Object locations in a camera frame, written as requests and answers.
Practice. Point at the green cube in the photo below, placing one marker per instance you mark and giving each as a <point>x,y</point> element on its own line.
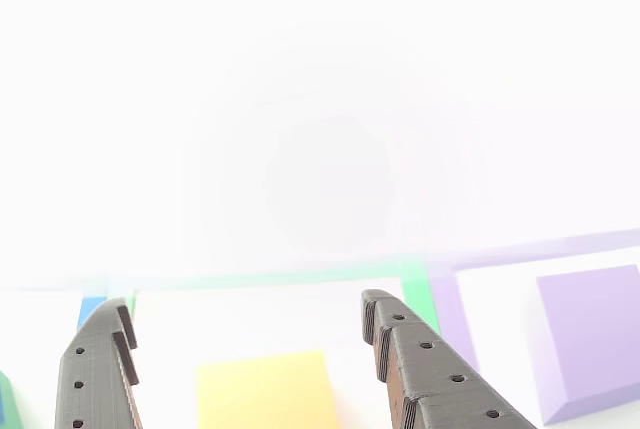
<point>12,404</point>

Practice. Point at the orange cube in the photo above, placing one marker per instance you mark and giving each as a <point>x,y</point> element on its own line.
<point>265,394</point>

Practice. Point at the blue tape square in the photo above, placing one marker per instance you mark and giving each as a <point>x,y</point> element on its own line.
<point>90,309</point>

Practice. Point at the purple tape square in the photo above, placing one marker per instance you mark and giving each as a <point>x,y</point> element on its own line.
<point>450,314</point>

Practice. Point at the green tape square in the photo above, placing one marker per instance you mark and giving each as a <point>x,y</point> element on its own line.
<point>417,294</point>

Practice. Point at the large purple cube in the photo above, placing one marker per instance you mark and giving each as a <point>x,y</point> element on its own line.
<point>595,339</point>

